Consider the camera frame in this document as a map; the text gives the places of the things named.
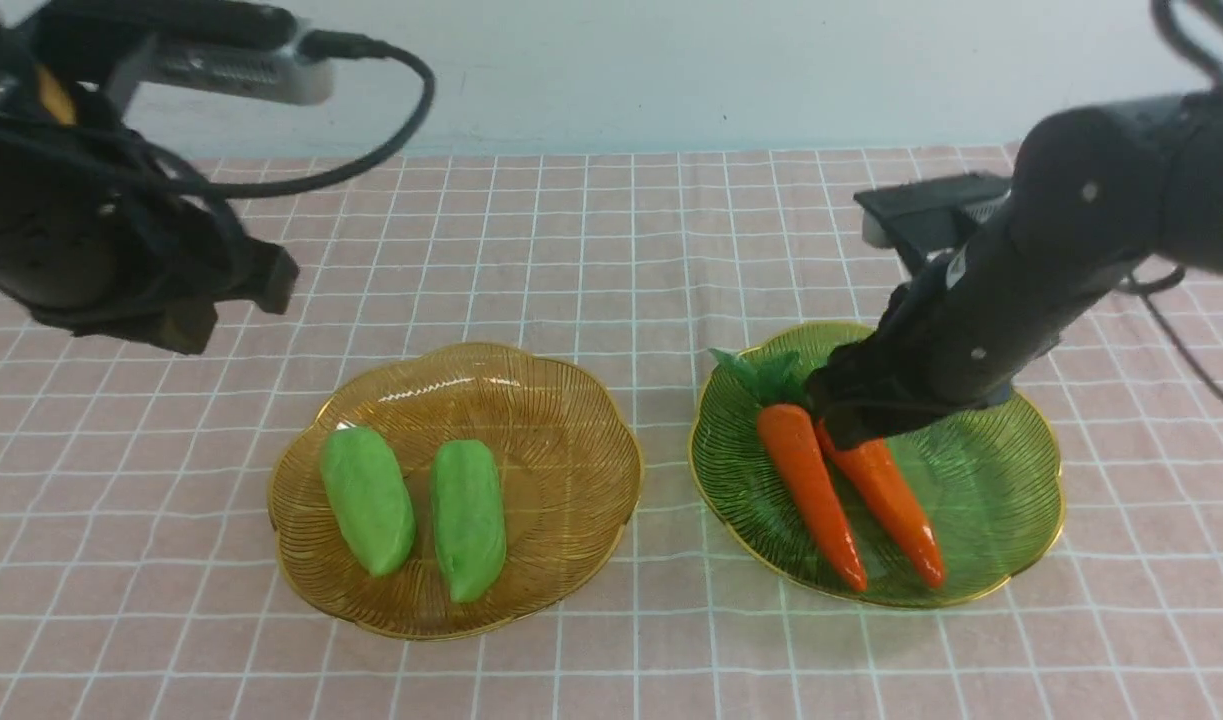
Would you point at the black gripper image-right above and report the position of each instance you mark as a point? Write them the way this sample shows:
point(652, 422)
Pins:
point(949, 342)

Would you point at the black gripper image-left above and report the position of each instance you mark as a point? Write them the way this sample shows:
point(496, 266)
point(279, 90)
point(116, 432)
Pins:
point(141, 266)

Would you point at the orange carrot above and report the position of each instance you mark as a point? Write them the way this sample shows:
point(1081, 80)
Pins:
point(872, 470)
point(786, 430)

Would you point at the green gourd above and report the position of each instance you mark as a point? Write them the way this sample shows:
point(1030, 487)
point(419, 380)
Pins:
point(367, 493)
point(469, 522)

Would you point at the green glass plate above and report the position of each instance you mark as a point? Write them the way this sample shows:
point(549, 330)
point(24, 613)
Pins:
point(989, 481)

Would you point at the pink checkered tablecloth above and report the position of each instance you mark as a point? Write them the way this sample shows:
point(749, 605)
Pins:
point(137, 573)

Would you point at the amber glass plate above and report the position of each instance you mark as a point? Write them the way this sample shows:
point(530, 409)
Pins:
point(571, 472)

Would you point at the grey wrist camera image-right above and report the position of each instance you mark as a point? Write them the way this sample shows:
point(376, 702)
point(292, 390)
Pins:
point(923, 219)

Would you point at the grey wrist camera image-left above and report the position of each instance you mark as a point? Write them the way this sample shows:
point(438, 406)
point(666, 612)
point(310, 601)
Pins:
point(221, 60)

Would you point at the black camera cable image-left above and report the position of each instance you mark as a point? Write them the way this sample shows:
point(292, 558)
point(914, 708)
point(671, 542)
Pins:
point(382, 96)

